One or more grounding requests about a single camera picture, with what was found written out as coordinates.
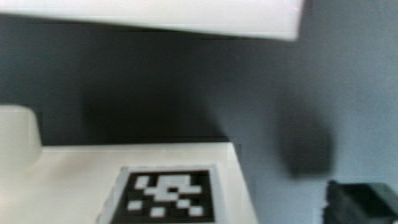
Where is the white front drawer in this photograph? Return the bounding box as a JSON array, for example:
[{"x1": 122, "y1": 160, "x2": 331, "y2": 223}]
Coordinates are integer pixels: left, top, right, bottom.
[{"x1": 0, "y1": 105, "x2": 260, "y2": 224}]

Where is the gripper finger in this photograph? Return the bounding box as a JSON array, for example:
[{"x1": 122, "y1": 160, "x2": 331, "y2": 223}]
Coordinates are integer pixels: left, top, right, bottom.
[{"x1": 324, "y1": 181, "x2": 398, "y2": 224}]

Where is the white drawer cabinet box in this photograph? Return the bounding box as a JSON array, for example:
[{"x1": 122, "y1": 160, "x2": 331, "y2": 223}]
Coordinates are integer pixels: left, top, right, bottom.
[{"x1": 0, "y1": 0, "x2": 306, "y2": 41}]

